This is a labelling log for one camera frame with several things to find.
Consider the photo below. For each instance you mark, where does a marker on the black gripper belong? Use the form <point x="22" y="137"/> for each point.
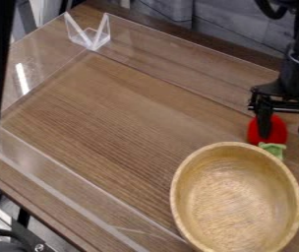
<point x="270" y="98"/>

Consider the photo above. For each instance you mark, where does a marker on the red plush strawberry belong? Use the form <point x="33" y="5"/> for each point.
<point x="274" y="144"/>

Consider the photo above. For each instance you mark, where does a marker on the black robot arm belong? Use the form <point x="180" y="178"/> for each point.
<point x="275" y="9"/>

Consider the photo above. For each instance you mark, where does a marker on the wooden bowl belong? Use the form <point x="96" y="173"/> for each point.
<point x="235" y="200"/>

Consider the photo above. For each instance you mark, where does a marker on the clear acrylic tray walls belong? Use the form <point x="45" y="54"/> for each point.
<point x="100" y="122"/>

